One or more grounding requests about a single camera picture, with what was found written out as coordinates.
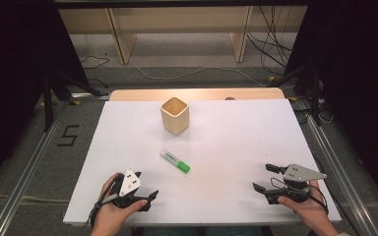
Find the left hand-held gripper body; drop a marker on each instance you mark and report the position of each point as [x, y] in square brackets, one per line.
[129, 183]

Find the black tripod stand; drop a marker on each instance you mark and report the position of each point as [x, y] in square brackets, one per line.
[47, 105]
[315, 91]

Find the green highlighter pen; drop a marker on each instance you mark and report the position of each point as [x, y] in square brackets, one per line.
[175, 161]

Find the person's right hand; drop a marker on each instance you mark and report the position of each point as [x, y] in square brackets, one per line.
[311, 211]

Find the light wooden desk frame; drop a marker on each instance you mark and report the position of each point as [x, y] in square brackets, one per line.
[124, 39]

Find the beige square pen holder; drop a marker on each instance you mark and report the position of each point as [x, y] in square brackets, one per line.
[175, 119]

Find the person's left hand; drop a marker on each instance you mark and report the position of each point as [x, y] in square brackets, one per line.
[108, 216]

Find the short aluminium rail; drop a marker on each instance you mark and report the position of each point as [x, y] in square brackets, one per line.
[90, 96]

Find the aluminium floor rail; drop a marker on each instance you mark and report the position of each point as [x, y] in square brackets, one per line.
[29, 170]
[341, 177]

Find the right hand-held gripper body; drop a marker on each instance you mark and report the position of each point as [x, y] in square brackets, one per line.
[300, 173]

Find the black curtain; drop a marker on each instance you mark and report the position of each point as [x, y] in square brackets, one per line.
[361, 82]
[13, 82]

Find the yellow tape marker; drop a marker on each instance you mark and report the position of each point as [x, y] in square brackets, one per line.
[271, 79]
[76, 102]
[292, 98]

